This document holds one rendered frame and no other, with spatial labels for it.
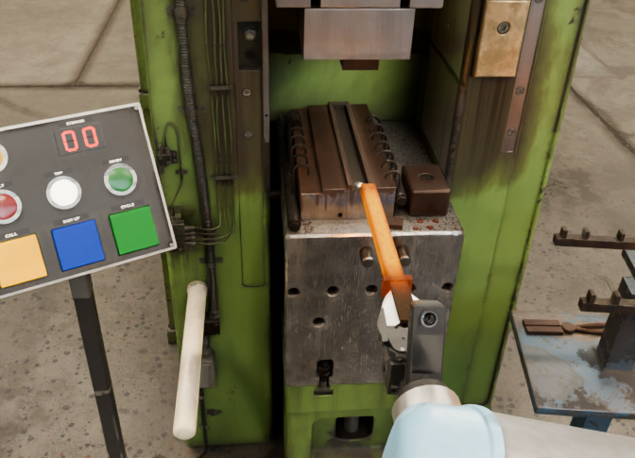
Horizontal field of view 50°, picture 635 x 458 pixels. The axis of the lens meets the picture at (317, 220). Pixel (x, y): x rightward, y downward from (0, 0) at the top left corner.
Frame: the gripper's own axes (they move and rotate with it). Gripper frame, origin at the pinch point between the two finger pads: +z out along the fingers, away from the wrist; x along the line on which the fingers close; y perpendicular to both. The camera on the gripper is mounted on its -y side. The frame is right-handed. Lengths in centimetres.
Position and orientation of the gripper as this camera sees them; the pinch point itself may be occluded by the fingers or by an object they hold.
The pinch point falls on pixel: (399, 292)
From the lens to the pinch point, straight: 106.2
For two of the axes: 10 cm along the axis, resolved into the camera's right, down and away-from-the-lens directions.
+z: -0.8, -5.7, 8.2
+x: 10.0, -0.1, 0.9
